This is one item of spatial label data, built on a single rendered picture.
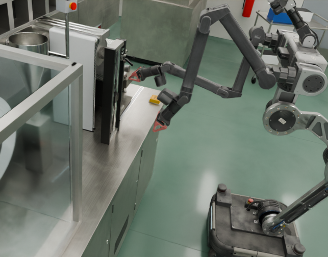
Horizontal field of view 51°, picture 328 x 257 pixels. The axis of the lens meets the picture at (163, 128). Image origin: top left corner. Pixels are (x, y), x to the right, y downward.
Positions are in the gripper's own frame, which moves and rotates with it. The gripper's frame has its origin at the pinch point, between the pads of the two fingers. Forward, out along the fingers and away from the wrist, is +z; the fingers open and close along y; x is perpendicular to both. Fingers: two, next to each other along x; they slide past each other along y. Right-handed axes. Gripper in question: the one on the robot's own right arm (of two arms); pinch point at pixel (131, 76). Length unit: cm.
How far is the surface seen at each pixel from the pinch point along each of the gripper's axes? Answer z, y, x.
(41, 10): 20, -28, 54
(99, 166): 2, -67, -21
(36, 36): -3, -72, 46
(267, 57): -61, 307, -110
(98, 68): 4.6, -24.8, 16.3
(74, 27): 2, -36, 41
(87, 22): 26, 22, 37
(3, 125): -37, -139, 36
